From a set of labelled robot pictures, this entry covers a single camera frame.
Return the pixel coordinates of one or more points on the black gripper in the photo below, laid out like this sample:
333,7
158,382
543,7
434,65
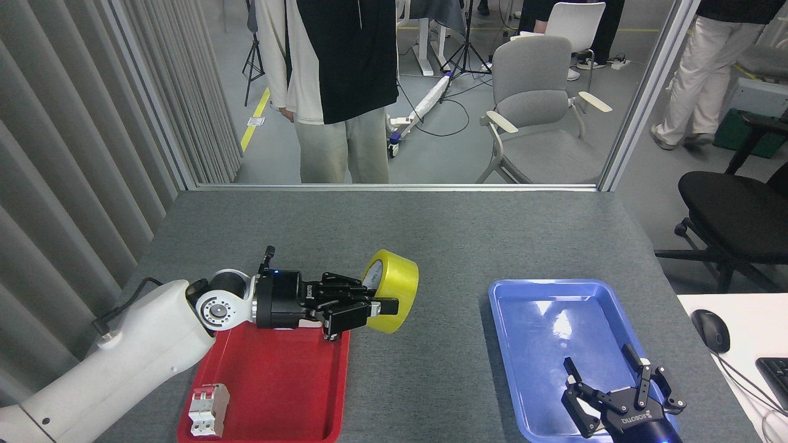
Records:
280,301
646,431

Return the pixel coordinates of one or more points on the yellow tape roll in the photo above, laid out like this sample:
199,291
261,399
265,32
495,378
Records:
400,283

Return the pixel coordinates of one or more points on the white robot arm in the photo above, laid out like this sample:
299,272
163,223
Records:
141,344

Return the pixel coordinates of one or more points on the person's right hand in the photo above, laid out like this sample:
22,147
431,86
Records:
287,114

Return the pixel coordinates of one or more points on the blue plastic tray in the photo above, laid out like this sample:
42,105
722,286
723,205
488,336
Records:
542,332

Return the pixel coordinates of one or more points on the red plastic tray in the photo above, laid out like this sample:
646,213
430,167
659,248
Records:
277,387

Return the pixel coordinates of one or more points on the black computer mouse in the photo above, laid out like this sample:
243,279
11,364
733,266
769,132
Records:
711,329

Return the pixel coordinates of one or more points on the silver aluminium crossbar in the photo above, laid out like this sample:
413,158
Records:
443,187

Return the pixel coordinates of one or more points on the white desk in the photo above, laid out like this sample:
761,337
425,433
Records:
751,320

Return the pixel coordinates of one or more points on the black keyboard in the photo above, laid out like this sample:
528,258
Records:
777,381

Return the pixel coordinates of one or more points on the white circuit breaker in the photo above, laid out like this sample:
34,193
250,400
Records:
206,409

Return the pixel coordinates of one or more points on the white stand on wheels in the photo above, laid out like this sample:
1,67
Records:
425,101

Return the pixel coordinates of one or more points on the black office chair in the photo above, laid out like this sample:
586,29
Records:
732,209

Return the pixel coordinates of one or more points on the person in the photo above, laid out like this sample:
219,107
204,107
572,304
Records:
702,67
609,24
357,49
532,15

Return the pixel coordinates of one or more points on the green box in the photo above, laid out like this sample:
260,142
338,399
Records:
729,133

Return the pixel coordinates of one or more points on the black tripod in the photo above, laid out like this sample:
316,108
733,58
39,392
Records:
253,18
466,37

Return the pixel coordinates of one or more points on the grey chair cream armrests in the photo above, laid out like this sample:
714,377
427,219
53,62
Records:
535,74

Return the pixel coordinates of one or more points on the background table dark cloth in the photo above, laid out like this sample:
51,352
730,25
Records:
437,12

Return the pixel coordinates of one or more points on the grey pleated curtain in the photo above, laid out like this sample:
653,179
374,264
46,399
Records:
61,154

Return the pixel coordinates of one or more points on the white box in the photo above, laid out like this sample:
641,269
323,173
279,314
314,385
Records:
763,98

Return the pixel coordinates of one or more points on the white power strip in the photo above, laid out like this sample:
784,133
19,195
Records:
620,63

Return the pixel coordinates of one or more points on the white chair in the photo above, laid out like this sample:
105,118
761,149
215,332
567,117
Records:
575,21

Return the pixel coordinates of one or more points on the grey office chair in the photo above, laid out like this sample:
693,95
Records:
769,61

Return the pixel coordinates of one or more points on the silver aluminium post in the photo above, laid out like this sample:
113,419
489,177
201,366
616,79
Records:
646,92

